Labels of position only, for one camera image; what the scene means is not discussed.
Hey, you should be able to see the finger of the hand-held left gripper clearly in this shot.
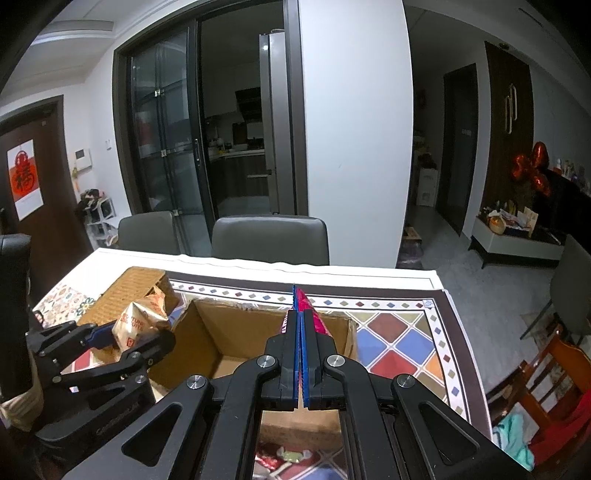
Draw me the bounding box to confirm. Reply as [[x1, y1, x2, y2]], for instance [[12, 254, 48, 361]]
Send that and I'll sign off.
[[25, 320, 118, 370], [44, 330, 177, 393]]

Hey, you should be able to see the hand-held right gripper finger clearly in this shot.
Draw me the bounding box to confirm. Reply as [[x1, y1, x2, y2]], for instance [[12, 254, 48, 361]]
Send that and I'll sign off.
[[60, 285, 303, 480], [300, 313, 532, 480]]

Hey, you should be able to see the tan snack packet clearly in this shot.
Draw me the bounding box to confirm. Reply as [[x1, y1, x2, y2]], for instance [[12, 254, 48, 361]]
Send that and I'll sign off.
[[112, 300, 172, 363]]

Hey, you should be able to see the pink snack packet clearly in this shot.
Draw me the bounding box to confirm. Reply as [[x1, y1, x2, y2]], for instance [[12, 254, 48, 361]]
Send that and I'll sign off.
[[298, 286, 334, 342]]

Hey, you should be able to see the woven wicker basket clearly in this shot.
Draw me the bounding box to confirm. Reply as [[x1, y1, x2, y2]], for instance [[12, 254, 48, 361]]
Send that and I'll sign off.
[[76, 266, 182, 370]]

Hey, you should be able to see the brown cardboard box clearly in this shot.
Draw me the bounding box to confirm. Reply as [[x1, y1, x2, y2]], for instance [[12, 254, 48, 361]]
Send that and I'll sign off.
[[148, 296, 360, 446]]

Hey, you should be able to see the red snack packet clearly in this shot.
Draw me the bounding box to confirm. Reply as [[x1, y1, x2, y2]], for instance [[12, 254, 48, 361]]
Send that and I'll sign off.
[[255, 442, 319, 472]]

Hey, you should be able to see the floral patterned mat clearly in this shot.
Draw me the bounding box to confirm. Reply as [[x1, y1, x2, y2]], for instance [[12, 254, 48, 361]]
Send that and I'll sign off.
[[34, 281, 105, 324]]

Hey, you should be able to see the orange snack packet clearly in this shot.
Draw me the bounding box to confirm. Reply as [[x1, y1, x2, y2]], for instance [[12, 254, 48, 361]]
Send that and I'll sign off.
[[147, 285, 180, 324]]

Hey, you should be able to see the colourful checked table mat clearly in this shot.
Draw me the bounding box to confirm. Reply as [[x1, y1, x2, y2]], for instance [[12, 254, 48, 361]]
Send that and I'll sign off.
[[69, 248, 492, 480]]

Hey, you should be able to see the grey dining chair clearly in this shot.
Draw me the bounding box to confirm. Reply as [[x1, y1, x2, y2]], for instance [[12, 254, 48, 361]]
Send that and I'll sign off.
[[211, 216, 329, 266], [117, 211, 181, 254], [521, 234, 591, 344]]

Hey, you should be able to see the white shoe rack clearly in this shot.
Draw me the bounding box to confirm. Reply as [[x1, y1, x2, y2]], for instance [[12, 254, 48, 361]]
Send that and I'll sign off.
[[76, 188, 121, 250]]

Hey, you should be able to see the purple bag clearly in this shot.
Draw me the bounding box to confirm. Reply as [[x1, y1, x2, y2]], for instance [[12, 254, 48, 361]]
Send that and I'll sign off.
[[396, 242, 426, 270]]

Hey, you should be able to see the brown wooden door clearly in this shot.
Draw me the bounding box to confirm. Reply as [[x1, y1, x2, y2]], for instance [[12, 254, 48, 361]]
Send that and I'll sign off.
[[0, 95, 93, 259]]

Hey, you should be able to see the kitchen counter cabinet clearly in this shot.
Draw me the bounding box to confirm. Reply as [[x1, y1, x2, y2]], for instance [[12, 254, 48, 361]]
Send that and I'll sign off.
[[208, 145, 267, 199]]

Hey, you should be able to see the glass sliding door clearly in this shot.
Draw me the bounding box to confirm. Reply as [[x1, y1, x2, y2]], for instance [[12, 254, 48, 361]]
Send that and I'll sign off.
[[113, 16, 218, 222]]

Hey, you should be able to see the white box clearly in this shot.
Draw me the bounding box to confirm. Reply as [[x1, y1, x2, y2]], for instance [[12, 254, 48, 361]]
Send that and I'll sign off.
[[417, 167, 440, 207]]

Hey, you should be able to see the teal cloth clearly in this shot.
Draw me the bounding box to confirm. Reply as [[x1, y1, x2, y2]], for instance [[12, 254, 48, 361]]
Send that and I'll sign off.
[[491, 412, 536, 468]]

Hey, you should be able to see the reddish wooden chair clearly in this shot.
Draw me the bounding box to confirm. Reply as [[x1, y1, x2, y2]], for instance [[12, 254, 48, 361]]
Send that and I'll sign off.
[[489, 323, 591, 467]]

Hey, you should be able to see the low white cabinet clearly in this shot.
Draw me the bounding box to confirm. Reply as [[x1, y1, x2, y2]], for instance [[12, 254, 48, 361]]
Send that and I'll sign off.
[[468, 216, 565, 269]]

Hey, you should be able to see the black range hood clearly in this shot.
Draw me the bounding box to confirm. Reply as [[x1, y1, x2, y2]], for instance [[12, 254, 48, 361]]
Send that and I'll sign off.
[[235, 88, 264, 123]]

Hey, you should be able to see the dark hallway door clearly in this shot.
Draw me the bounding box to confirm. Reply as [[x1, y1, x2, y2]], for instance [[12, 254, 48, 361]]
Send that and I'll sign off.
[[436, 64, 478, 236]]

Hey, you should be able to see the tall dark wooden cabinet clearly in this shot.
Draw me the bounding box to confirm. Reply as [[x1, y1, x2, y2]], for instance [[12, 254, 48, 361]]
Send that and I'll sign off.
[[482, 41, 536, 222]]

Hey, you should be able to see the red foil bow balloon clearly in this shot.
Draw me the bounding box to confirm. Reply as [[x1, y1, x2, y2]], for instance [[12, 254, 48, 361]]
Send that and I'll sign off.
[[512, 142, 552, 195]]

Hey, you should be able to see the red and white wall poster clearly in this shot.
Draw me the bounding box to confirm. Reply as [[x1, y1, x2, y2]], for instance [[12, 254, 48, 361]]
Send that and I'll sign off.
[[7, 138, 44, 220]]

